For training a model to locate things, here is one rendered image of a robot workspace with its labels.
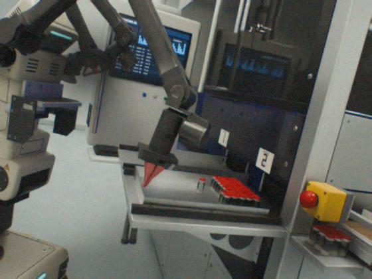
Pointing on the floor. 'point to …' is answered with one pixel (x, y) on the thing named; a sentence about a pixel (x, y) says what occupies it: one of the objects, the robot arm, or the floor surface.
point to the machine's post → (320, 129)
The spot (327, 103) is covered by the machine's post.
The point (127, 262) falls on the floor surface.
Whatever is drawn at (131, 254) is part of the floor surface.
